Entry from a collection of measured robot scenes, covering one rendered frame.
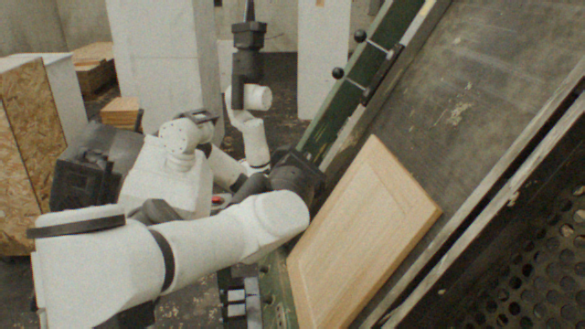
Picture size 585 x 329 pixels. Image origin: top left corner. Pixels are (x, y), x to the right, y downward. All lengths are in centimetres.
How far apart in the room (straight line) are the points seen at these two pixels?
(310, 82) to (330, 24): 71
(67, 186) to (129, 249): 45
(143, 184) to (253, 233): 34
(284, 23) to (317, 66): 442
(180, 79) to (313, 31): 189
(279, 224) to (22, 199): 235
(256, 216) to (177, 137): 34
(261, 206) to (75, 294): 22
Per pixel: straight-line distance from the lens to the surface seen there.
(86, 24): 1016
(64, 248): 39
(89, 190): 81
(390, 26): 136
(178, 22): 323
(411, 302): 68
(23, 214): 281
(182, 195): 76
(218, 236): 44
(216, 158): 108
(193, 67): 327
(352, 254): 95
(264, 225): 48
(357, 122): 114
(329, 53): 467
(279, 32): 906
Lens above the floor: 172
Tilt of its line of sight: 27 degrees down
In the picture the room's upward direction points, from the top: straight up
